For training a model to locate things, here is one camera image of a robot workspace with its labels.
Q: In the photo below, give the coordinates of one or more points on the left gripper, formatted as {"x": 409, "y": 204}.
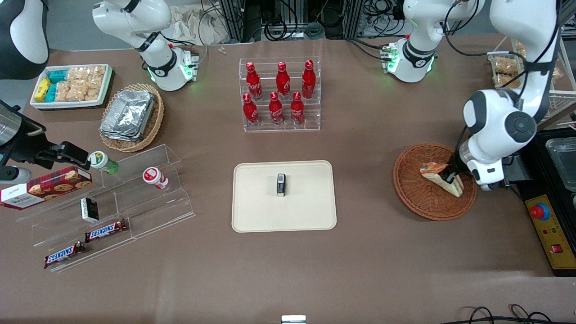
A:
{"x": 454, "y": 167}

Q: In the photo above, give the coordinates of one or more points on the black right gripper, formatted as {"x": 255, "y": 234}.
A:
{"x": 28, "y": 145}

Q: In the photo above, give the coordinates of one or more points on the triangular sandwich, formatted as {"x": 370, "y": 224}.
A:
{"x": 434, "y": 173}

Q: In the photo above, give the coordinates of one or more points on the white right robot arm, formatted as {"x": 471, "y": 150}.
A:
{"x": 157, "y": 54}

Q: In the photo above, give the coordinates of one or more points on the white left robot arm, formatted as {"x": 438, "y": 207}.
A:
{"x": 526, "y": 36}

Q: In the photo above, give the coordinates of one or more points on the round brown wicker basket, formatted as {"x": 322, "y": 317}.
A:
{"x": 418, "y": 198}

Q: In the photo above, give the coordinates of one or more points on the white rectangular snack tray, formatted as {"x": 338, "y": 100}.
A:
{"x": 72, "y": 105}

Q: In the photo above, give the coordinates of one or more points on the oval light wicker basket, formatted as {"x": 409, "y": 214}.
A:
{"x": 155, "y": 119}

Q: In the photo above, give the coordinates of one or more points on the beige plastic tray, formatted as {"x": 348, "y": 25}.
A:
{"x": 261, "y": 202}

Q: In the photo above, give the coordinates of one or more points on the red tartan cookie box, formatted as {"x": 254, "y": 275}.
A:
{"x": 49, "y": 186}

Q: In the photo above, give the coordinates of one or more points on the small bottle green label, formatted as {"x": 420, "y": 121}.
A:
{"x": 101, "y": 162}

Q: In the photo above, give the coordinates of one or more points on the small black white box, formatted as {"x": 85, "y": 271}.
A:
{"x": 89, "y": 209}

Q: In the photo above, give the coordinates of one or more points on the teal snack pack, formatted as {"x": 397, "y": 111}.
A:
{"x": 51, "y": 92}
{"x": 57, "y": 76}

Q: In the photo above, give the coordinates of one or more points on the clear bag rice crackers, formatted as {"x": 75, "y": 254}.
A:
{"x": 69, "y": 91}
{"x": 87, "y": 74}
{"x": 94, "y": 91}

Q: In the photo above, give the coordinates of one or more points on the yellow snack pack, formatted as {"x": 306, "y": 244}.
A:
{"x": 42, "y": 89}

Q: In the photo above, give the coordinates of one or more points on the stacked aluminium foil trays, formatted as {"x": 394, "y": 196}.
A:
{"x": 128, "y": 114}

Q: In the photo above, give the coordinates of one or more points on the black machine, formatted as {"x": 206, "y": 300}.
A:
{"x": 535, "y": 180}

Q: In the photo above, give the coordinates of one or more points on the Snickers chocolate bar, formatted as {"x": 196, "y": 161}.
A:
{"x": 105, "y": 231}
{"x": 64, "y": 254}

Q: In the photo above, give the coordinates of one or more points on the small bottle red label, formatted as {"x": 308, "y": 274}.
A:
{"x": 154, "y": 177}

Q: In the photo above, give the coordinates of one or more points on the red emergency stop button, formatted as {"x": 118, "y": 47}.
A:
{"x": 540, "y": 212}

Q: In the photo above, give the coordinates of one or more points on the clear bag fried snack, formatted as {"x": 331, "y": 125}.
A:
{"x": 520, "y": 48}
{"x": 503, "y": 81}
{"x": 506, "y": 66}

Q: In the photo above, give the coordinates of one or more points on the clear acrylic step shelf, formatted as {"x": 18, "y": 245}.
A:
{"x": 153, "y": 211}

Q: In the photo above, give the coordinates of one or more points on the clear plastic container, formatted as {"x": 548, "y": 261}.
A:
{"x": 562, "y": 162}

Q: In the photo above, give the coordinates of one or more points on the yellow black control box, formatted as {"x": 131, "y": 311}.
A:
{"x": 546, "y": 243}

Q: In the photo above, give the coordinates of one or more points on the clear acrylic bottle rack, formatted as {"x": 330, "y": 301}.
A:
{"x": 310, "y": 121}

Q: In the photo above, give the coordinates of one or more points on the red cola bottle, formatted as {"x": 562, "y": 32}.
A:
{"x": 254, "y": 83}
{"x": 282, "y": 83}
{"x": 297, "y": 111}
{"x": 250, "y": 112}
{"x": 308, "y": 82}
{"x": 276, "y": 111}

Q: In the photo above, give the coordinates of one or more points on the small black box silver label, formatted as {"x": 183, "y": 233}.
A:
{"x": 281, "y": 185}

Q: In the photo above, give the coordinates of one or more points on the crumpled beige cloth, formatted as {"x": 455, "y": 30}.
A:
{"x": 193, "y": 24}

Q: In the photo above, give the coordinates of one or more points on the small grey white block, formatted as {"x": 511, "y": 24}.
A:
{"x": 293, "y": 320}

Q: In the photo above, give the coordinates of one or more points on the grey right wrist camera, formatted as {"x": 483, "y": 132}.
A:
{"x": 15, "y": 174}

